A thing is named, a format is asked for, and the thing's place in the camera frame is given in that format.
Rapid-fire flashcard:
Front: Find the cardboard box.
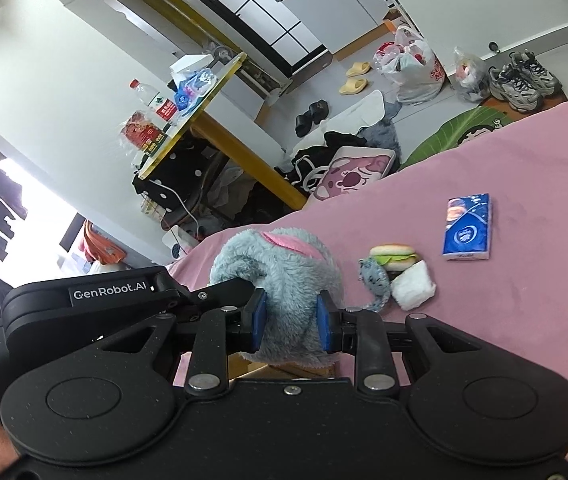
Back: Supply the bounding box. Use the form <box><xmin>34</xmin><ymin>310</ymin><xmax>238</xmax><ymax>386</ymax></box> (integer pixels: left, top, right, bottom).
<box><xmin>227</xmin><ymin>353</ymin><xmax>336</xmax><ymax>380</ymax></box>

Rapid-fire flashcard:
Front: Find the white soft packet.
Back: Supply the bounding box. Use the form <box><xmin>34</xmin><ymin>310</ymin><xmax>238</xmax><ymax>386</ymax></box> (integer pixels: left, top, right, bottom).
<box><xmin>391</xmin><ymin>261</ymin><xmax>436</xmax><ymax>312</ymax></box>

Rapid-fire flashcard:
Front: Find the hamburger plush toy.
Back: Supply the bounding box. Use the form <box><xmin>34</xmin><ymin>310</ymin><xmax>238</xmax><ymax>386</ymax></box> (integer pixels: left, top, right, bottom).
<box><xmin>369</xmin><ymin>244</ymin><xmax>421</xmax><ymax>273</ymax></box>

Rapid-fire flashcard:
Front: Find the grey fluffy plush toy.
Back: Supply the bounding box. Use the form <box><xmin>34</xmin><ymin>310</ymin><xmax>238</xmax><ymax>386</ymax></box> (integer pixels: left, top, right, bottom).
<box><xmin>209</xmin><ymin>228</ymin><xmax>343</xmax><ymax>370</ymax></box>

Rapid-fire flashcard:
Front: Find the blue tissue pack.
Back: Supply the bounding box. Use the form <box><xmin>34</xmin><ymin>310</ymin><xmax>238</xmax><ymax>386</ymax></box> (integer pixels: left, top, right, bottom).
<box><xmin>442</xmin><ymin>193</ymin><xmax>492</xmax><ymax>261</ymax></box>

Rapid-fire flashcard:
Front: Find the orange garment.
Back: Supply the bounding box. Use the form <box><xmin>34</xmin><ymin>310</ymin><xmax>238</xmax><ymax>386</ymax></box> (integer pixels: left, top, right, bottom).
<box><xmin>80</xmin><ymin>220</ymin><xmax>127</xmax><ymax>264</ymax></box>

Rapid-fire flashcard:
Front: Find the black polka dot bag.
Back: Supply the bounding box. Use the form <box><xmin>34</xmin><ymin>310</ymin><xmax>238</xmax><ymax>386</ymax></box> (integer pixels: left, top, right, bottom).
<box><xmin>132</xmin><ymin>131</ymin><xmax>229</xmax><ymax>210</ymax></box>

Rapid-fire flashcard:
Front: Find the pink bear cushion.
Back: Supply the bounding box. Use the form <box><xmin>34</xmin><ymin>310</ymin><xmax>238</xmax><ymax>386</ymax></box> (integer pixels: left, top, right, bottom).
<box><xmin>309</xmin><ymin>146</ymin><xmax>399</xmax><ymax>203</ymax></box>

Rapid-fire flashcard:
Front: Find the black clothes pile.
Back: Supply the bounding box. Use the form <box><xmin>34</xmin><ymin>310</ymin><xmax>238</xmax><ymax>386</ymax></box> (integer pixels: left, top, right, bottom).
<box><xmin>275</xmin><ymin>131</ymin><xmax>367</xmax><ymax>197</ymax></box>

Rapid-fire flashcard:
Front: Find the round white gold table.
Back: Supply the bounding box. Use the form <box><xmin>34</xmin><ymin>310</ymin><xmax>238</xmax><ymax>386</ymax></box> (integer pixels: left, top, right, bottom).
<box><xmin>138</xmin><ymin>52</ymin><xmax>307</xmax><ymax>210</ymax></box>

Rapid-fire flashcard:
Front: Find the red snack bag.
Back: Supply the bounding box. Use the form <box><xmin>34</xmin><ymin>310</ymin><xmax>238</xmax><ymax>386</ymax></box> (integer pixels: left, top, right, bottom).
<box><xmin>120</xmin><ymin>110</ymin><xmax>168</xmax><ymax>156</ymax></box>

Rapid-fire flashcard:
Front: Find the pink bed cover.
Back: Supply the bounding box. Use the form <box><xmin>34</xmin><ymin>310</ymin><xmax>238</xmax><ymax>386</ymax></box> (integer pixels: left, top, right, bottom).
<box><xmin>167</xmin><ymin>88</ymin><xmax>568</xmax><ymax>480</ymax></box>

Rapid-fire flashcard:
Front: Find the water bottle red label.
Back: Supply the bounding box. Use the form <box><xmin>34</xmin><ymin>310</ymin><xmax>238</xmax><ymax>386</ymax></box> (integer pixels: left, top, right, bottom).
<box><xmin>129</xmin><ymin>79</ymin><xmax>177</xmax><ymax>122</ymax></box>

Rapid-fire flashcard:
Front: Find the black slipper left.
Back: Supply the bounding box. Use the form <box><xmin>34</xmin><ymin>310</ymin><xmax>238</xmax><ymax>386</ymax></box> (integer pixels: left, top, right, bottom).
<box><xmin>295</xmin><ymin>110</ymin><xmax>314</xmax><ymax>138</ymax></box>

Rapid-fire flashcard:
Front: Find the black slipper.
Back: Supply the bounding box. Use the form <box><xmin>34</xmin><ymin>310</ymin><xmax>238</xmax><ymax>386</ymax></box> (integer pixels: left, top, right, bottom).
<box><xmin>295</xmin><ymin>110</ymin><xmax>314</xmax><ymax>138</ymax></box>
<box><xmin>309</xmin><ymin>100</ymin><xmax>329</xmax><ymax>125</ymax></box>

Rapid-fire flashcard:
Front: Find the white floor mat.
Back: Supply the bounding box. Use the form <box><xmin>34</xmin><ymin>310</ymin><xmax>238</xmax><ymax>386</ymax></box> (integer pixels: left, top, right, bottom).
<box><xmin>289</xmin><ymin>90</ymin><xmax>386</xmax><ymax>157</ymax></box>

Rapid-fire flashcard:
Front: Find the black slipper right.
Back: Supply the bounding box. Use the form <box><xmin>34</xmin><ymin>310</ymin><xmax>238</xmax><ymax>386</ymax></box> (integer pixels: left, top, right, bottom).
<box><xmin>309</xmin><ymin>100</ymin><xmax>329</xmax><ymax>125</ymax></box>

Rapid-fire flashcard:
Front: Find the green cartoon floor mat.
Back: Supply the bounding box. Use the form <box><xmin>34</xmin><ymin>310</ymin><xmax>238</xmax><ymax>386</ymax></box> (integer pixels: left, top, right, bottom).
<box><xmin>400</xmin><ymin>106</ymin><xmax>512</xmax><ymax>169</ymax></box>

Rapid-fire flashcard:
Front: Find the blue plastic bag on table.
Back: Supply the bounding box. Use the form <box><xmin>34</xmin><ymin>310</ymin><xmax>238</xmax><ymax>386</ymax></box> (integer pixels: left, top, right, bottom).
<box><xmin>174</xmin><ymin>67</ymin><xmax>218</xmax><ymax>115</ymax></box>

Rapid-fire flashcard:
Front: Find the yellow slipper near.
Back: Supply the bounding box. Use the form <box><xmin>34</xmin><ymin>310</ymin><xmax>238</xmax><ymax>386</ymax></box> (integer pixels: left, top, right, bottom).
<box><xmin>339</xmin><ymin>78</ymin><xmax>369</xmax><ymax>96</ymax></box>

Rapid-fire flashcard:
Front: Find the yellow slipper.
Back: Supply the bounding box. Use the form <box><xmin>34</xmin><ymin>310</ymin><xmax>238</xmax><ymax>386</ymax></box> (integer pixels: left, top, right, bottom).
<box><xmin>339</xmin><ymin>78</ymin><xmax>369</xmax><ymax>96</ymax></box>
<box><xmin>346</xmin><ymin>62</ymin><xmax>372</xmax><ymax>78</ymax></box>

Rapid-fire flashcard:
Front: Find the yellow slipper far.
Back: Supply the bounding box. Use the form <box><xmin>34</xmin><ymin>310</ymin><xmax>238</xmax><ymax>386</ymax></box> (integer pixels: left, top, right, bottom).
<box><xmin>346</xmin><ymin>62</ymin><xmax>372</xmax><ymax>78</ymax></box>

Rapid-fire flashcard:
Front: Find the white tissue box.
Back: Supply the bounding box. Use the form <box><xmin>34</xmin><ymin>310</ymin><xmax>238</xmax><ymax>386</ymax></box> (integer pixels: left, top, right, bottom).
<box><xmin>170</xmin><ymin>54</ymin><xmax>214</xmax><ymax>76</ymax></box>

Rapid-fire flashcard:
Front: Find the white red plastic bag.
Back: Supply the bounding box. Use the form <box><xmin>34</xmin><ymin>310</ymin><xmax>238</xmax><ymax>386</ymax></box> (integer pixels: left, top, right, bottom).
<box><xmin>373</xmin><ymin>25</ymin><xmax>445</xmax><ymax>104</ymax></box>

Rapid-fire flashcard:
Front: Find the clear plastic trash bag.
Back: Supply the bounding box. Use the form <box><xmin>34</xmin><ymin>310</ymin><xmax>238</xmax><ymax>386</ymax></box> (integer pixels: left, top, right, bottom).
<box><xmin>452</xmin><ymin>47</ymin><xmax>490</xmax><ymax>103</ymax></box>

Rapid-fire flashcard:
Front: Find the grey sneaker left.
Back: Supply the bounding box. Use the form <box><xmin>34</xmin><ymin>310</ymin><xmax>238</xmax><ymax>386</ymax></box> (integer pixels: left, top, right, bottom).
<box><xmin>488</xmin><ymin>64</ymin><xmax>544</xmax><ymax>114</ymax></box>

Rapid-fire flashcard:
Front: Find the grey sneaker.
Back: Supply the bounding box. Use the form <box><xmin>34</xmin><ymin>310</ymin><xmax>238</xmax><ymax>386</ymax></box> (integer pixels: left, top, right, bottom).
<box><xmin>488</xmin><ymin>64</ymin><xmax>544</xmax><ymax>114</ymax></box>
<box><xmin>509</xmin><ymin>50</ymin><xmax>562</xmax><ymax>96</ymax></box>

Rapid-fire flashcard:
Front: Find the grey sneaker right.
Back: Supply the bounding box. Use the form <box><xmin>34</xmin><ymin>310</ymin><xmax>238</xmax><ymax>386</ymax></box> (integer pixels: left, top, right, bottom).
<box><xmin>509</xmin><ymin>50</ymin><xmax>562</xmax><ymax>96</ymax></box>

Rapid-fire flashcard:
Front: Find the white kitchen cabinet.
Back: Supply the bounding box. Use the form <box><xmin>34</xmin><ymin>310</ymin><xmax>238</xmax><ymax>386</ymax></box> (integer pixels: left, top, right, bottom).
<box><xmin>277</xmin><ymin>0</ymin><xmax>389</xmax><ymax>53</ymax></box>

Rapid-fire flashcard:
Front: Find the white charging cable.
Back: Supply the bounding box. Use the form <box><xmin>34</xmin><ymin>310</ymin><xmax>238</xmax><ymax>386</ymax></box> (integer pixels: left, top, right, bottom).
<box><xmin>156</xmin><ymin>179</ymin><xmax>203</xmax><ymax>241</ymax></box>

